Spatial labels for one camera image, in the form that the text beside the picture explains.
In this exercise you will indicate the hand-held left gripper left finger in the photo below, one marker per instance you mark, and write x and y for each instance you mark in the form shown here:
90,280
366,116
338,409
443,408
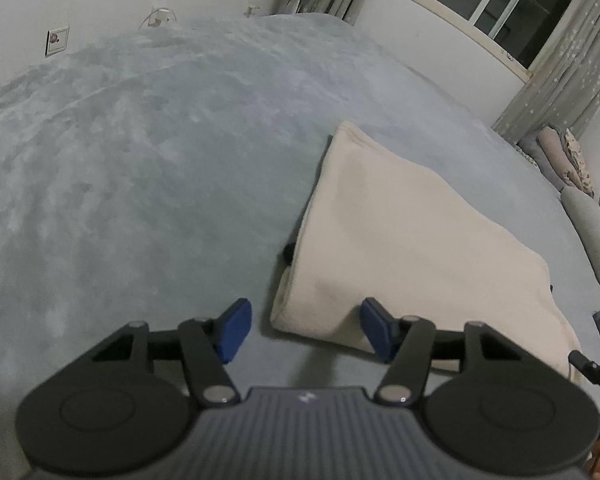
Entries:
235,330

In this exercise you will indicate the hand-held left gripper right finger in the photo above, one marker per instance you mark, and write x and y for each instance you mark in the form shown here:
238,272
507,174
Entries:
377,327

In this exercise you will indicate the beige t-shirt with black sleeves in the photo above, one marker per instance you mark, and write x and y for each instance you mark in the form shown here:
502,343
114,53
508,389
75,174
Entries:
290,254

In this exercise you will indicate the cream fleece garment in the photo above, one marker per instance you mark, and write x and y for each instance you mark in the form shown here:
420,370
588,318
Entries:
405,220

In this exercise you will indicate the grey-blue bed blanket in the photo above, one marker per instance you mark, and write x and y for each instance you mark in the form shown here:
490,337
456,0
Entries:
155,160

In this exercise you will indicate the lilac folded blanket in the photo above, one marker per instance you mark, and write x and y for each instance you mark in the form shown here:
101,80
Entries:
535,160

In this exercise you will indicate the window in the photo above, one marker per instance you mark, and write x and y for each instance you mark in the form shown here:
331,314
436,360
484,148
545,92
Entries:
495,0

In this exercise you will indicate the small white wall plug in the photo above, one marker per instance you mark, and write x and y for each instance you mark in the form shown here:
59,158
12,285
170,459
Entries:
252,10

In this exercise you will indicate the white wall socket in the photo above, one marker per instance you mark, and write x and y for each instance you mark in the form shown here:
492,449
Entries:
57,41

